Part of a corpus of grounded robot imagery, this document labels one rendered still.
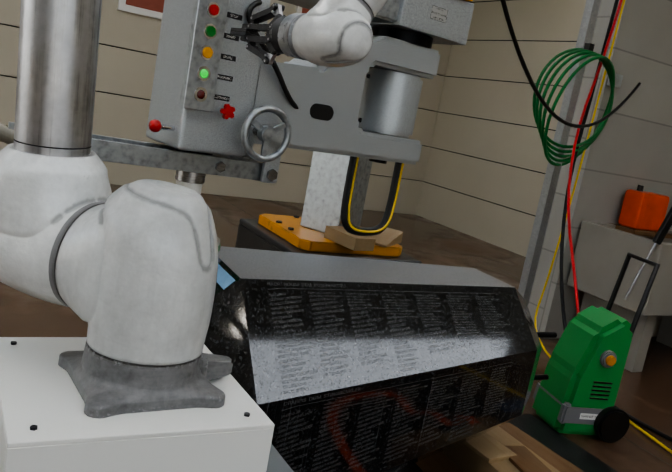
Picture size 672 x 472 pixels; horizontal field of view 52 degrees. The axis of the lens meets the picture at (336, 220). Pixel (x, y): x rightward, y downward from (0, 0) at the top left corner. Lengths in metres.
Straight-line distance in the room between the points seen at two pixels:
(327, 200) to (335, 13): 1.63
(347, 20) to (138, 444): 0.78
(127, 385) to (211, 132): 0.99
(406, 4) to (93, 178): 1.33
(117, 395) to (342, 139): 1.29
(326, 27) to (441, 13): 0.98
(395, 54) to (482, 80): 7.13
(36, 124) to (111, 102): 6.96
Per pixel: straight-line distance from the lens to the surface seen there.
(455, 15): 2.26
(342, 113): 2.02
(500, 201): 8.65
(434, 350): 2.02
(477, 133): 9.12
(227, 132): 1.81
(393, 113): 2.17
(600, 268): 4.80
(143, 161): 1.78
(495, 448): 2.53
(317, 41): 1.28
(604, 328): 3.43
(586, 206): 4.94
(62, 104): 0.98
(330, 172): 2.82
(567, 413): 3.46
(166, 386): 0.92
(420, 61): 2.20
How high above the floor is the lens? 1.30
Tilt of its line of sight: 9 degrees down
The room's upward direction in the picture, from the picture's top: 11 degrees clockwise
